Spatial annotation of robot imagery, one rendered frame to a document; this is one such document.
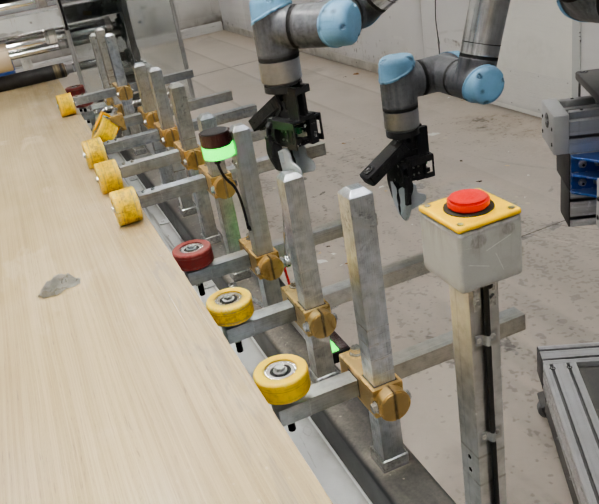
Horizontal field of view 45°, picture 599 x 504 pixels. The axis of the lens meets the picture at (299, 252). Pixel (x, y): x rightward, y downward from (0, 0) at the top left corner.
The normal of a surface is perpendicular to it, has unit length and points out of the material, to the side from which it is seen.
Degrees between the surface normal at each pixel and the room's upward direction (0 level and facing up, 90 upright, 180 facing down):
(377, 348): 90
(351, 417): 0
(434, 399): 0
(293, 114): 90
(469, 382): 90
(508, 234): 90
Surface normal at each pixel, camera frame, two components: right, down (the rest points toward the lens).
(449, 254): -0.91, 0.30
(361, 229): 0.38, 0.36
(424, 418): -0.15, -0.89
